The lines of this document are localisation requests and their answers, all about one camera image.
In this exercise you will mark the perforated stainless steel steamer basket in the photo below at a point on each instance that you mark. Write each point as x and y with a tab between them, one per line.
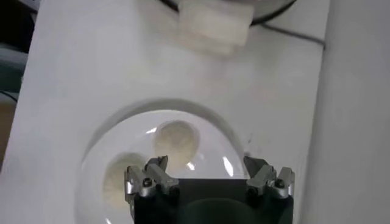
271	7

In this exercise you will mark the white steamed baozi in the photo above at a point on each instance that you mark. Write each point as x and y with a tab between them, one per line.
117	182
176	143

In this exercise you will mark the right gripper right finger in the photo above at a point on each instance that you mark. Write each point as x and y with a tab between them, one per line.
265	179

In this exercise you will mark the white round plate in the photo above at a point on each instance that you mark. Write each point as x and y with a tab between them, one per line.
213	143

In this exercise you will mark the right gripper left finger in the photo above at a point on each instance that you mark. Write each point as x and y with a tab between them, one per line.
152	182

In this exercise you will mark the white electric cooker base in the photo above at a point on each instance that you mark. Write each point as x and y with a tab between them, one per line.
213	24

